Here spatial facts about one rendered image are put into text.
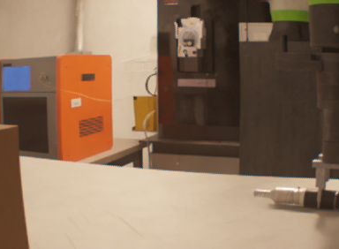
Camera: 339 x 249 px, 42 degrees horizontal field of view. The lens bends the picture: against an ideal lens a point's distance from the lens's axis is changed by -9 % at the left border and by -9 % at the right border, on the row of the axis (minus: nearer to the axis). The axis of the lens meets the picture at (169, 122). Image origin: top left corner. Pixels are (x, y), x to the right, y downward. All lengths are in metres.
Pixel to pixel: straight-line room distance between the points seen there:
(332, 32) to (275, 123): 0.70
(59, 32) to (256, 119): 2.82
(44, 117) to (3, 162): 1.64
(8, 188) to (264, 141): 1.08
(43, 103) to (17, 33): 2.39
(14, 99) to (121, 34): 1.80
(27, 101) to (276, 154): 1.05
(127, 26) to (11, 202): 3.39
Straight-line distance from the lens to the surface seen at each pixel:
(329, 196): 0.61
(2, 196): 0.21
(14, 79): 1.93
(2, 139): 0.20
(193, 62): 2.11
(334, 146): 0.57
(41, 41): 4.00
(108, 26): 3.65
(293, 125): 1.21
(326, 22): 0.56
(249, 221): 0.57
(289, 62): 0.58
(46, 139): 1.85
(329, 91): 0.57
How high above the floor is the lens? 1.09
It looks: 7 degrees down
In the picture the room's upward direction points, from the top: straight up
